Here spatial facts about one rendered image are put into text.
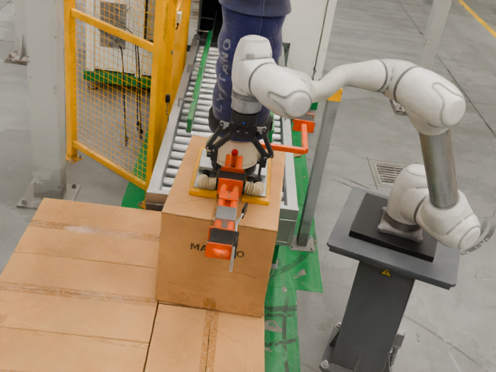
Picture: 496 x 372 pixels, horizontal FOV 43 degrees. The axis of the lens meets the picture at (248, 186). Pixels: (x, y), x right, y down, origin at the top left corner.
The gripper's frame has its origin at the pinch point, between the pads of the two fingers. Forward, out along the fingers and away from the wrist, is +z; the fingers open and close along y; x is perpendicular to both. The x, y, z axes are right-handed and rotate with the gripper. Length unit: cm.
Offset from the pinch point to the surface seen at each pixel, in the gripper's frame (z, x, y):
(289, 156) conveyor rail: 62, -131, -27
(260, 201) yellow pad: 25.2, -24.4, -10.0
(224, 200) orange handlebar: 13.0, -2.8, 2.7
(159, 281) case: 57, -11, 22
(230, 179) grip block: 10.9, -12.4, 1.6
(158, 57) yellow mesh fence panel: 25, -150, 49
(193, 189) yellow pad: 24.9, -25.6, 14.3
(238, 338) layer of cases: 67, 2, -9
